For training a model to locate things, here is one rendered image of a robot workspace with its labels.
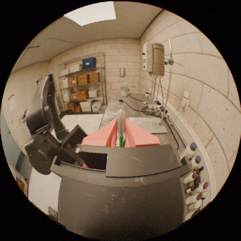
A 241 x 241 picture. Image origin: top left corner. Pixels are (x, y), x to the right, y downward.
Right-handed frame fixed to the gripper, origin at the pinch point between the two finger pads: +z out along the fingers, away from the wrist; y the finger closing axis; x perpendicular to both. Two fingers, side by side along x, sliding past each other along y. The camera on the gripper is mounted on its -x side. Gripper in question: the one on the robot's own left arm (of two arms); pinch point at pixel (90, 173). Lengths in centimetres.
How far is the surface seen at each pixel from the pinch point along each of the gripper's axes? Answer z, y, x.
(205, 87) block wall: 4, -27, -68
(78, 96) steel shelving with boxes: -31, 228, -47
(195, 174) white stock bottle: 26.0, -30.3, -24.1
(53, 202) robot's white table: -2.0, -1.3, 36.2
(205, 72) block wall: -5, -30, -73
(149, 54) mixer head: -21, 1, -57
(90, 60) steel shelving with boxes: -94, 175, -118
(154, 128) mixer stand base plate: 27, 11, -44
